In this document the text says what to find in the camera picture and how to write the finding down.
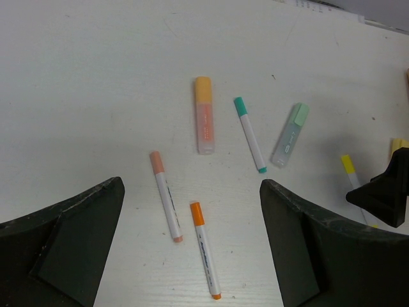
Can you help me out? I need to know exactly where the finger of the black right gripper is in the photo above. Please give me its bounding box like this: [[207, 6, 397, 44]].
[[346, 148, 408, 228]]

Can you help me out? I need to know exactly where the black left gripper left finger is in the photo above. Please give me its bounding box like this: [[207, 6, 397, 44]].
[[1, 177, 125, 306]]

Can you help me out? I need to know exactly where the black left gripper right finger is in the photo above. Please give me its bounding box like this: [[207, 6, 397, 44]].
[[259, 179, 408, 306]]

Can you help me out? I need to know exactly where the yellow cap marker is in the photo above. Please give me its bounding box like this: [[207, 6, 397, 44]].
[[341, 155, 378, 228]]

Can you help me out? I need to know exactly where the orange cap marker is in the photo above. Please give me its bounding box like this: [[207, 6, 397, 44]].
[[190, 202, 222, 300]]

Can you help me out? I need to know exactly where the pink cap marker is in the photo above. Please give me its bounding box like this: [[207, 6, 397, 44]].
[[150, 151, 183, 243]]

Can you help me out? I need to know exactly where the teal cap marker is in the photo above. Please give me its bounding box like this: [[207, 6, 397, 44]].
[[234, 97, 267, 173]]

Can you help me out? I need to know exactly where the yellow cap highlighter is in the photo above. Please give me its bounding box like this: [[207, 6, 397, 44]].
[[390, 138, 409, 156]]

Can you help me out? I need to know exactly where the green cap highlighter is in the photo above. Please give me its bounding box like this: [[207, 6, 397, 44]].
[[270, 103, 310, 168]]

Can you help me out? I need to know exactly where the orange cap highlighter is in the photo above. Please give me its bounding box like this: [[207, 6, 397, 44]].
[[195, 76, 215, 155]]

